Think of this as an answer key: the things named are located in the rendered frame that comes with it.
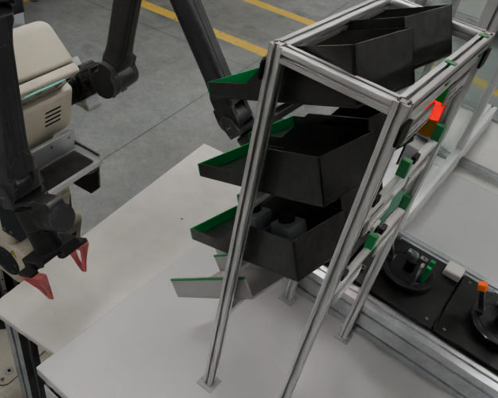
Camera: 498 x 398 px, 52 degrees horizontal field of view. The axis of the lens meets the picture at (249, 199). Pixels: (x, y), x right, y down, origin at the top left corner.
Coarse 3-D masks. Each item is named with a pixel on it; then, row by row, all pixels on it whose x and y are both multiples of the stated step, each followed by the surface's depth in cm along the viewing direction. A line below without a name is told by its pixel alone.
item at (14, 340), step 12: (12, 336) 128; (24, 336) 127; (12, 348) 132; (24, 348) 130; (36, 348) 135; (24, 360) 132; (36, 360) 137; (24, 372) 137; (36, 372) 140; (24, 384) 142; (36, 384) 144; (24, 396) 148; (36, 396) 146
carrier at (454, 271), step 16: (400, 240) 144; (368, 256) 137; (400, 256) 136; (416, 256) 129; (384, 272) 132; (400, 272) 132; (416, 272) 133; (432, 272) 134; (448, 272) 136; (384, 288) 130; (400, 288) 129; (416, 288) 129; (432, 288) 132; (448, 288) 133; (400, 304) 126; (416, 304) 127; (432, 304) 128; (416, 320) 124; (432, 320) 124
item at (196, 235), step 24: (216, 216) 104; (312, 216) 93; (336, 216) 86; (216, 240) 95; (264, 240) 84; (288, 240) 80; (312, 240) 82; (336, 240) 87; (264, 264) 87; (288, 264) 82; (312, 264) 84
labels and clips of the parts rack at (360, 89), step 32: (288, 64) 63; (320, 64) 61; (448, 64) 67; (480, 64) 80; (352, 96) 60; (384, 96) 57; (448, 96) 74; (416, 128) 65; (416, 160) 82; (384, 224) 93
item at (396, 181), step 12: (432, 96) 66; (276, 108) 73; (288, 108) 74; (420, 108) 63; (276, 120) 72; (432, 144) 88; (420, 156) 84; (396, 180) 78; (384, 192) 75; (396, 216) 97; (360, 252) 88; (348, 276) 84
